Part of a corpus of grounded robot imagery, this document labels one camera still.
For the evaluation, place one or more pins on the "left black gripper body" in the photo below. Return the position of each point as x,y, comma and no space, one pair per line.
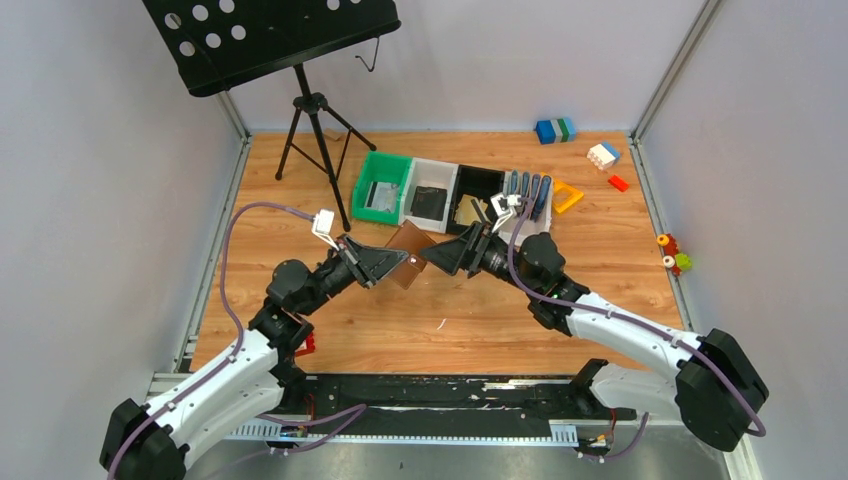
339,271

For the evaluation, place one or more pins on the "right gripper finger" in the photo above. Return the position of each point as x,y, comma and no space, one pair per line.
453,250
452,265

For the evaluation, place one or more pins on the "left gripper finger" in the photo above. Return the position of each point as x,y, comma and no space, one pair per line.
370,254
377,272

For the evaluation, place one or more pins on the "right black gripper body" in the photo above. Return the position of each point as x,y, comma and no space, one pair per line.
493,257

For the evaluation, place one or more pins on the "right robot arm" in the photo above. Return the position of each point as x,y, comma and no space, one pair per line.
707,382

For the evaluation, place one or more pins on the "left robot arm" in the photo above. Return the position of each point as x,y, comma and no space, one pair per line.
164,437

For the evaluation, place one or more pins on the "gold cards in black bin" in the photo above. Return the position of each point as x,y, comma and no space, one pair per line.
471,209

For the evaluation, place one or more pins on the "silver cards in green bin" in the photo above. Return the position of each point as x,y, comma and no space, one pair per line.
382,196

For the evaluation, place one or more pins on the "blue card holder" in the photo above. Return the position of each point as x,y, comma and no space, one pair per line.
534,186

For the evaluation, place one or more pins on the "black plastic bin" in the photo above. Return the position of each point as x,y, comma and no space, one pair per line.
476,181

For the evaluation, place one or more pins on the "white bin with holders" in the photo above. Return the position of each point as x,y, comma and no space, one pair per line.
529,227

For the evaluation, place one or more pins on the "white plastic bin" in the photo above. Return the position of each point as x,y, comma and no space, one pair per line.
425,172

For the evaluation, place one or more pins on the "red white toy brick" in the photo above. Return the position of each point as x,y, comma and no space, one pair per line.
306,347

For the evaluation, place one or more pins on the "green plastic bin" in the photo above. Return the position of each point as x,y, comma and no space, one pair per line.
380,166

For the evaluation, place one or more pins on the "blue green block stack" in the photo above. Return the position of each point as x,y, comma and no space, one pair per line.
558,130

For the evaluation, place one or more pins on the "small red toy brick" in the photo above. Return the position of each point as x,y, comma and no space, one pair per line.
618,183

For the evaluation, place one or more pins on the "white blue toy block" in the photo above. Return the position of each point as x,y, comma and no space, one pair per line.
603,156

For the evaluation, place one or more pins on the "red green toy car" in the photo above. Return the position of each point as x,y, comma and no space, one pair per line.
673,258

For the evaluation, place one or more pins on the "black music stand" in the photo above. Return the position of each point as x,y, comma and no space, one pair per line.
218,45

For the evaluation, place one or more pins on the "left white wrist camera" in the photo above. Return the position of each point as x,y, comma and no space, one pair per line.
322,225

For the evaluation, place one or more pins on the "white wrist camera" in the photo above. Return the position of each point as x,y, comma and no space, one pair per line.
322,225
505,207

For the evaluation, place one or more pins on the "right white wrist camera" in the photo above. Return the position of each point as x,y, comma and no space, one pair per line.
505,207

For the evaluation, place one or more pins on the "yellow plastic frame block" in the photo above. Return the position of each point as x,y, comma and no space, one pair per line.
563,195

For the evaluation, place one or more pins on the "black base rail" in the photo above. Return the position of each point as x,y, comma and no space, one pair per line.
485,407

